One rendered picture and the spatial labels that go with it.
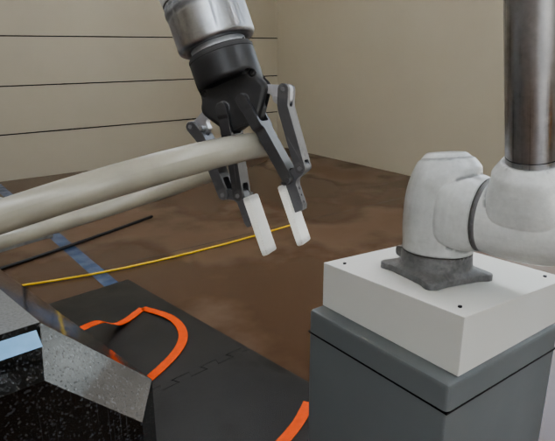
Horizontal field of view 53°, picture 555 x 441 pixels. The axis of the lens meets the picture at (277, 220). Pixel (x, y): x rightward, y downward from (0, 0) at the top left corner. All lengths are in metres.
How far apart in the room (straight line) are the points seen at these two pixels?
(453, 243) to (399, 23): 5.41
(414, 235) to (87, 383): 0.77
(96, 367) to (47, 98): 5.54
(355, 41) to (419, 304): 5.94
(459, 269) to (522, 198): 0.24
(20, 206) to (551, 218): 0.87
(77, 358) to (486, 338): 0.85
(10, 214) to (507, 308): 0.95
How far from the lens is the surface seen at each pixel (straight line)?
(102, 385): 1.35
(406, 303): 1.17
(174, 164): 0.53
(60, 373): 1.27
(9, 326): 1.29
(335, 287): 1.31
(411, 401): 1.20
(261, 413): 2.33
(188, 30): 0.63
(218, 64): 0.61
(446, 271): 1.24
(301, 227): 0.63
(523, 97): 1.06
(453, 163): 1.20
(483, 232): 1.16
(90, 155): 6.93
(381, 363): 1.22
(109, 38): 6.94
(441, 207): 1.19
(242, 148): 0.59
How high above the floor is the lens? 1.40
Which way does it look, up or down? 17 degrees down
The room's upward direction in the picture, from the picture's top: straight up
